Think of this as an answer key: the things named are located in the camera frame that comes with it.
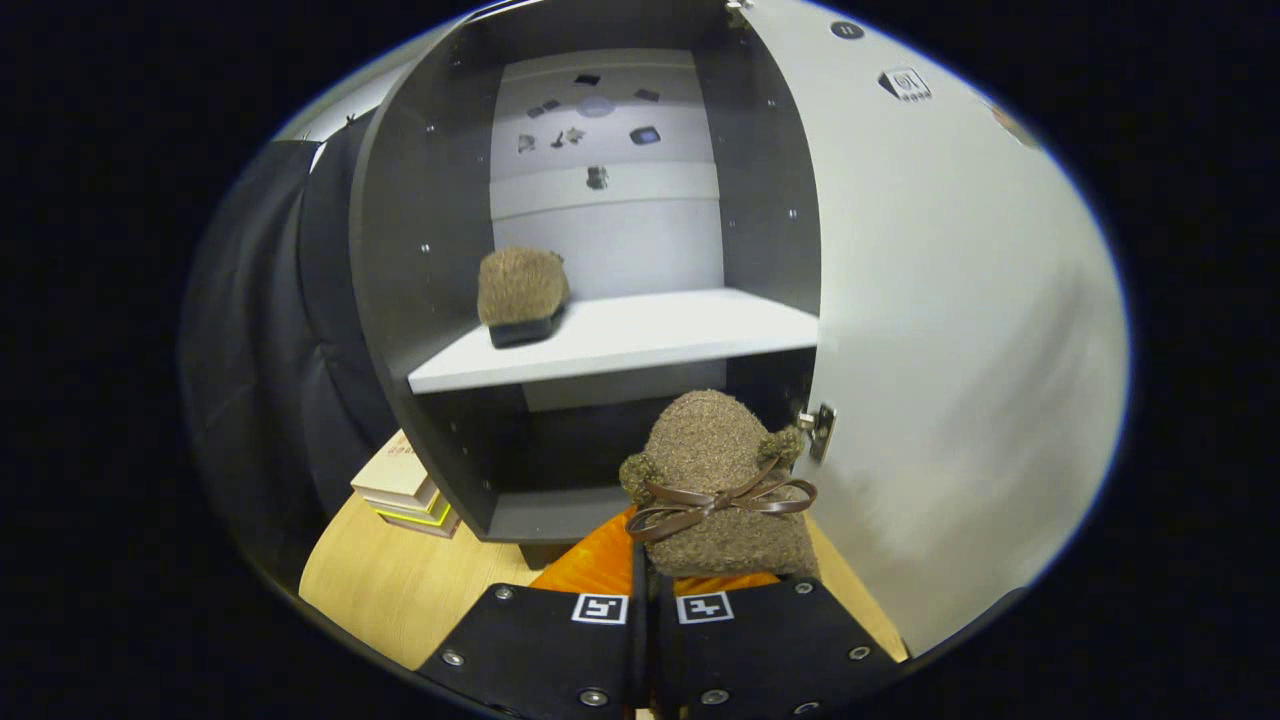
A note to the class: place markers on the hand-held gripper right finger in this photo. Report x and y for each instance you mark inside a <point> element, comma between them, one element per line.
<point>760,650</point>

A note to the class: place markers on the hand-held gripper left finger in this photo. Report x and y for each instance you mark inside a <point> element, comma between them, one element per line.
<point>560,650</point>

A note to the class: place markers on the brown shoe with bow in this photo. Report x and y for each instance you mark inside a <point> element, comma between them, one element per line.
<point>710,440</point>

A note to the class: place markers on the dark grey shoe cabinet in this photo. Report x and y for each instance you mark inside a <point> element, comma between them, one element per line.
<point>420,200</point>

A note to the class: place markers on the white cabinet shelf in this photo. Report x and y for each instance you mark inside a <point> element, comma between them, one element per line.
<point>640,335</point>

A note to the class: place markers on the yellow edged book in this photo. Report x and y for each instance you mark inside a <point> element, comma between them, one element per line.
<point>425,520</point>

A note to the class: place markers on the beige book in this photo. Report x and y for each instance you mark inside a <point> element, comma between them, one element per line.
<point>395,470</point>

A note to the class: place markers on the black backdrop cloth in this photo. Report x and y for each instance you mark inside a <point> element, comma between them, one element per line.
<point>250,350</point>

